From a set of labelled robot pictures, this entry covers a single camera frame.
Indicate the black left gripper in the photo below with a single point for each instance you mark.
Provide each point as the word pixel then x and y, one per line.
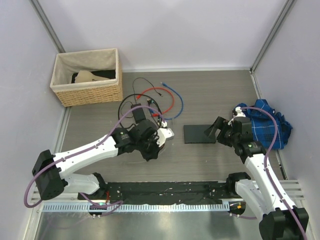
pixel 153 154

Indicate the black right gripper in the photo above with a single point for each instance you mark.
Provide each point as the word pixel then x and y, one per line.
pixel 220 123

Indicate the black network switch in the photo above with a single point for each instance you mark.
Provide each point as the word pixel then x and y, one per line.
pixel 195 134

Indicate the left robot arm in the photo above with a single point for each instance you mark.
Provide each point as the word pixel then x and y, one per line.
pixel 54 174

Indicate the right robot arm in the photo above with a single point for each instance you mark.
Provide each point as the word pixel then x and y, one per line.
pixel 279 217

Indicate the blue plaid cloth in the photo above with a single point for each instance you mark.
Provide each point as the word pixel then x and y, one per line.
pixel 263 128

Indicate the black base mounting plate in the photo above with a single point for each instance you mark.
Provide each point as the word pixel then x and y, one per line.
pixel 167 193

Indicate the wicker basket with liner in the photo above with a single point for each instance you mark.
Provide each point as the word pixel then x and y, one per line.
pixel 70 94

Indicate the beige item in basket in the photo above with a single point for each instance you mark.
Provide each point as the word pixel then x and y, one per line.
pixel 84 76

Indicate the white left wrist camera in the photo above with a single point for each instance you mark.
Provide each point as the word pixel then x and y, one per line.
pixel 166 135

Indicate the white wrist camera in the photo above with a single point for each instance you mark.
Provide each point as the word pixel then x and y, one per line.
pixel 166 135
pixel 237 112

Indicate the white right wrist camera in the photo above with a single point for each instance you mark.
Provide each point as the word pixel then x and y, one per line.
pixel 237 112

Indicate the slotted cable duct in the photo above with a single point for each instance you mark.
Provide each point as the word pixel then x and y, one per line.
pixel 66 207

